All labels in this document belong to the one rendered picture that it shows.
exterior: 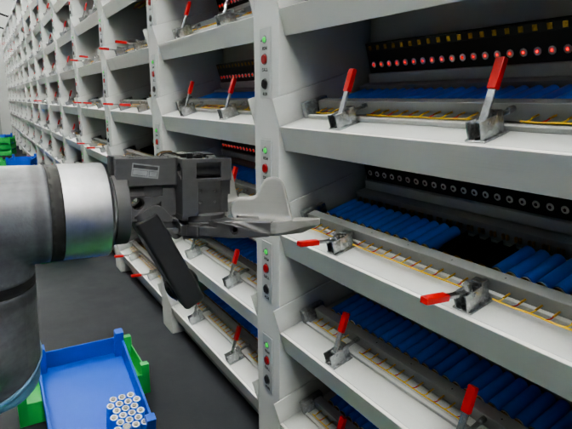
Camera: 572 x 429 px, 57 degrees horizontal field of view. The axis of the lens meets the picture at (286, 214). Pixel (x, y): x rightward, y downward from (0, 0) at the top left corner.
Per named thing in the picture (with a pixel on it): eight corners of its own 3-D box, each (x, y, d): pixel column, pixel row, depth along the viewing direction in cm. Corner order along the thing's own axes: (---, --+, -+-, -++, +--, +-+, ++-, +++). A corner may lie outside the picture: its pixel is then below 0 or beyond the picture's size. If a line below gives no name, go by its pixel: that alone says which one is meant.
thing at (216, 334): (264, 416, 116) (246, 366, 111) (175, 318, 167) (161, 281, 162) (336, 369, 124) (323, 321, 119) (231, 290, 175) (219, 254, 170)
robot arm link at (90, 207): (68, 271, 46) (54, 245, 54) (124, 265, 48) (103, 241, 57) (62, 169, 44) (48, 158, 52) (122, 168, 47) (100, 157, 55)
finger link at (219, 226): (268, 225, 51) (180, 220, 52) (268, 240, 51) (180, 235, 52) (274, 215, 56) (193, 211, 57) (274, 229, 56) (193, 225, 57)
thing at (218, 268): (263, 333, 111) (245, 277, 106) (172, 259, 162) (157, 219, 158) (338, 291, 119) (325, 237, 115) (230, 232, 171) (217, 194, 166)
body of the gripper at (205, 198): (239, 157, 53) (117, 161, 47) (237, 240, 55) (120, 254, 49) (210, 151, 59) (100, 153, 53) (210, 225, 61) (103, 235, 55)
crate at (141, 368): (20, 428, 119) (16, 397, 118) (14, 386, 136) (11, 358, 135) (151, 392, 134) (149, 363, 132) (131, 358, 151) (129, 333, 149)
